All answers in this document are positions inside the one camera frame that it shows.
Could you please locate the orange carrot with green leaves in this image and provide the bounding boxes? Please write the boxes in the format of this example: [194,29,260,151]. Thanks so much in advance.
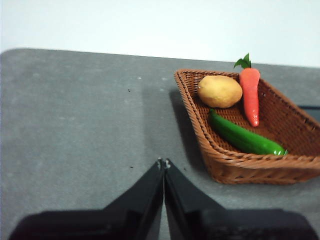
[233,52,261,128]

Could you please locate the long green pepper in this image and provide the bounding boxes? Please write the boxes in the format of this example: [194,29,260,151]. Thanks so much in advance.
[208,108,288,156]

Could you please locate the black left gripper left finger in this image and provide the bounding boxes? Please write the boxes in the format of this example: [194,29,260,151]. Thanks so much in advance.
[8,157,165,240]

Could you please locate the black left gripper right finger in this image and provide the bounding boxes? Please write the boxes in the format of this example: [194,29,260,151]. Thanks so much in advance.
[164,158,320,240]

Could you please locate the brown woven wicker basket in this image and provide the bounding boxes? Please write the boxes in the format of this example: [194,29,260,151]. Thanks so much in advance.
[174,68,320,185]

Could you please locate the yellow-brown potato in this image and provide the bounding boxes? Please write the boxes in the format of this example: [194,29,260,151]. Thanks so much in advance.
[197,74,243,109]

